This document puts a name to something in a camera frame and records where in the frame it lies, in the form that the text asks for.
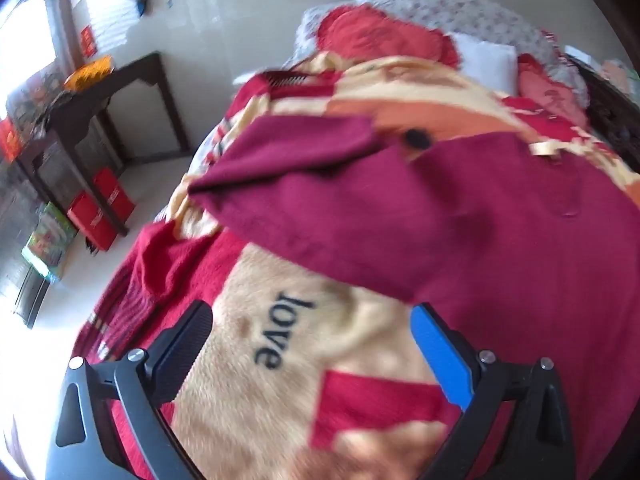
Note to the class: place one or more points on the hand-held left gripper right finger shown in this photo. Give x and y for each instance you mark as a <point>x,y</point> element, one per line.
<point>440,355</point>

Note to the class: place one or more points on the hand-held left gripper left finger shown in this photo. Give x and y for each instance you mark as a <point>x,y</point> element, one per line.
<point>186,340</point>

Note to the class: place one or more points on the maroon shirt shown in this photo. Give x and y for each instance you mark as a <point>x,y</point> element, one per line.
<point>500,220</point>

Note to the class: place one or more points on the printed fleece blanket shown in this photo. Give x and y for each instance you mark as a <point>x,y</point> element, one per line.
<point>300,360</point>

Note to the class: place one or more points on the red boxes under table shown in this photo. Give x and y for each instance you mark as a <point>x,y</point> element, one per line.
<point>90,222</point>

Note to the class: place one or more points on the dark wooden cabinet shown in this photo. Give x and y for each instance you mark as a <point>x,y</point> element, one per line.
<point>30,295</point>

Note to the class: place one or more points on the red gift bag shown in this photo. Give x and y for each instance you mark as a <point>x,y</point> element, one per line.
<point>116,192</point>

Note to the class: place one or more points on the green colourful box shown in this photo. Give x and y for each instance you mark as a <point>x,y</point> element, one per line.
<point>50,242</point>

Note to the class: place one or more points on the small red box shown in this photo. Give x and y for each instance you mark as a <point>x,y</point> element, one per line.
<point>10,140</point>

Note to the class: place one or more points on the dark wooden table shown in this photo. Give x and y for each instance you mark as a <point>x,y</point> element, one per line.
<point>135,67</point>

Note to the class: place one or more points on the red heart-shaped pillow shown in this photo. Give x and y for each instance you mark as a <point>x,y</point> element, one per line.
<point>380,35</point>
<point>550,95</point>

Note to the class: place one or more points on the orange plastic basket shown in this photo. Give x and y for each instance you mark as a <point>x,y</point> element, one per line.
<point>90,72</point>

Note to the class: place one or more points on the colourful printed box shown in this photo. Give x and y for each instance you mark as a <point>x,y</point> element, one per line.
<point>35,97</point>

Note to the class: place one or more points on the white pillow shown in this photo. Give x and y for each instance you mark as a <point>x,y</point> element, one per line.
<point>490,60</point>

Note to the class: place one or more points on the dark wooden headboard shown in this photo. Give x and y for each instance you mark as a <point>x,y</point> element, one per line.
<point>612,110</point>

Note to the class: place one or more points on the floral bed sheet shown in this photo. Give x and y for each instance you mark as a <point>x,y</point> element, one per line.
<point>450,5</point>

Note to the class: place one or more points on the red wall paper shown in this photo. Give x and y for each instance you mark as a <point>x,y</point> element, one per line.
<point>88,40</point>

